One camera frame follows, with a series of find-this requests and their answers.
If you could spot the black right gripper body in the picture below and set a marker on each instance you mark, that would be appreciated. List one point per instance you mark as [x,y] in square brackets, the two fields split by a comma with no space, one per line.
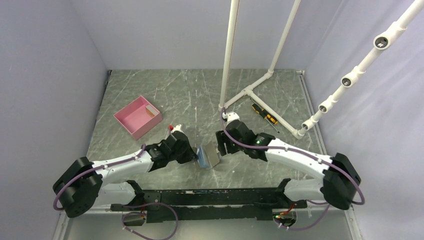
[232,147]

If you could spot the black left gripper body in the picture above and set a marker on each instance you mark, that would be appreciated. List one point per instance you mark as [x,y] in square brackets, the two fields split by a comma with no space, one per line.
[180,156]

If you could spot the grey leather card holder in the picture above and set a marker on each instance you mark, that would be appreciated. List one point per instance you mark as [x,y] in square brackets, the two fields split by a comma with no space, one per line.
[208,156]

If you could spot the orange credit card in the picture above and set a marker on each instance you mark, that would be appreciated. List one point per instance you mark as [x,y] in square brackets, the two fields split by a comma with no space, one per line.
[151,111]

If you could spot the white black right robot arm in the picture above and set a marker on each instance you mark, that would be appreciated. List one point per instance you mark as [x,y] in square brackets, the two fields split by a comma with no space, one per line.
[333,178]

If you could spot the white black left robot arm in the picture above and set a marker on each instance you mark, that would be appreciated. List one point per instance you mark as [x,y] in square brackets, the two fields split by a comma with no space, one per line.
[86,183]

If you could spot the yellow black screwdriver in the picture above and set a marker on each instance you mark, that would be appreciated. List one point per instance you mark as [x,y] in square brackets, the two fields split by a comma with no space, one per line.
[265,115]

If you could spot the pink plastic box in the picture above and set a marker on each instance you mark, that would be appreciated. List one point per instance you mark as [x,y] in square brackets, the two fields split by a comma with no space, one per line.
[134,118]

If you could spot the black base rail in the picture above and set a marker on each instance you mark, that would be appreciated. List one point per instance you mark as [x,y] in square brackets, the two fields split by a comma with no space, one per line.
[210,204]

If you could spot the aluminium extrusion frame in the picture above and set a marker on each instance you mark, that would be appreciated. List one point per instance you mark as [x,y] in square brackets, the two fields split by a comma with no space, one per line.
[333,182]

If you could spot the white pipe with camera sockets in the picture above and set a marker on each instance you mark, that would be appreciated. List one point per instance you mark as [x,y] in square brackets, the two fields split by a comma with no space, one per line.
[381,43]

